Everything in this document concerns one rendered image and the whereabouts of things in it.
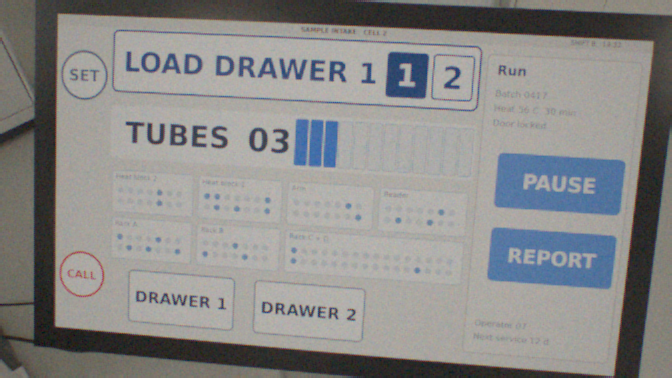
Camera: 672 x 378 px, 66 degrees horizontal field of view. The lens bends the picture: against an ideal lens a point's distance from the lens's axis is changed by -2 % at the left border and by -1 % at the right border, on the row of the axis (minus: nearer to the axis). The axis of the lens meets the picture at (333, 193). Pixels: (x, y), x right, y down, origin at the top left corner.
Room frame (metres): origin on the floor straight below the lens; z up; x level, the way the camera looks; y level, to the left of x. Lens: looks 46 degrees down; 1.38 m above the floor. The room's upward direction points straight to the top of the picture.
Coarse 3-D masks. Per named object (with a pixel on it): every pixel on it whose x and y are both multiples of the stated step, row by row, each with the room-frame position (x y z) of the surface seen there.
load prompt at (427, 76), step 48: (144, 48) 0.38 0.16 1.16; (192, 48) 0.38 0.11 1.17; (240, 48) 0.38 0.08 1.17; (288, 48) 0.37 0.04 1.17; (336, 48) 0.37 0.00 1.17; (384, 48) 0.37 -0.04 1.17; (432, 48) 0.37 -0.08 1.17; (480, 48) 0.36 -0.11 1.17; (240, 96) 0.35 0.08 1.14; (288, 96) 0.35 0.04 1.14; (336, 96) 0.35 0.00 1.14; (384, 96) 0.34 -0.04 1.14; (432, 96) 0.34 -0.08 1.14
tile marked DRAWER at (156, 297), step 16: (128, 272) 0.26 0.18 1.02; (144, 272) 0.26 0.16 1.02; (160, 272) 0.26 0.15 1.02; (176, 272) 0.26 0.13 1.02; (128, 288) 0.25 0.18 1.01; (144, 288) 0.25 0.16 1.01; (160, 288) 0.25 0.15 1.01; (176, 288) 0.25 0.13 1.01; (192, 288) 0.25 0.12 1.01; (208, 288) 0.25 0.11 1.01; (224, 288) 0.25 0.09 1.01; (128, 304) 0.24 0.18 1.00; (144, 304) 0.24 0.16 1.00; (160, 304) 0.24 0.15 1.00; (176, 304) 0.24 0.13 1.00; (192, 304) 0.24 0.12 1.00; (208, 304) 0.24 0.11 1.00; (224, 304) 0.24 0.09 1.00; (128, 320) 0.23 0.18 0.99; (144, 320) 0.23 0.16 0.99; (160, 320) 0.23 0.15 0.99; (176, 320) 0.23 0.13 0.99; (192, 320) 0.23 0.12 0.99; (208, 320) 0.23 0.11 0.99; (224, 320) 0.23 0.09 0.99
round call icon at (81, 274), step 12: (60, 252) 0.27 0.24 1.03; (72, 252) 0.27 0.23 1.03; (84, 252) 0.27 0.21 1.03; (96, 252) 0.27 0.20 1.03; (60, 264) 0.27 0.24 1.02; (72, 264) 0.27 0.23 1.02; (84, 264) 0.27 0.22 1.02; (96, 264) 0.27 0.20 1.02; (60, 276) 0.26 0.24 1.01; (72, 276) 0.26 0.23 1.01; (84, 276) 0.26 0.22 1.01; (96, 276) 0.26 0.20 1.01; (60, 288) 0.25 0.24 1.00; (72, 288) 0.25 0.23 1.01; (84, 288) 0.25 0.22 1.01; (96, 288) 0.25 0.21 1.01
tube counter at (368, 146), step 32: (256, 128) 0.33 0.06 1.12; (288, 128) 0.33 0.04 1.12; (320, 128) 0.33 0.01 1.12; (352, 128) 0.33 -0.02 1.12; (384, 128) 0.33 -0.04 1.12; (416, 128) 0.33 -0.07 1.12; (448, 128) 0.32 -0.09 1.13; (256, 160) 0.32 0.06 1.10; (288, 160) 0.31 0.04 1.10; (320, 160) 0.31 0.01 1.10; (352, 160) 0.31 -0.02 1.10; (384, 160) 0.31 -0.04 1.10; (416, 160) 0.31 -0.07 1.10; (448, 160) 0.31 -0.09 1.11
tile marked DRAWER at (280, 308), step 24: (264, 288) 0.25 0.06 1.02; (288, 288) 0.25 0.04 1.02; (312, 288) 0.25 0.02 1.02; (336, 288) 0.24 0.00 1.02; (360, 288) 0.24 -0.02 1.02; (264, 312) 0.23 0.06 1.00; (288, 312) 0.23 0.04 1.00; (312, 312) 0.23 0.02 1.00; (336, 312) 0.23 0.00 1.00; (360, 312) 0.23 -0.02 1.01; (288, 336) 0.22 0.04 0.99; (312, 336) 0.22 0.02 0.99; (336, 336) 0.22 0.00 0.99; (360, 336) 0.22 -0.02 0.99
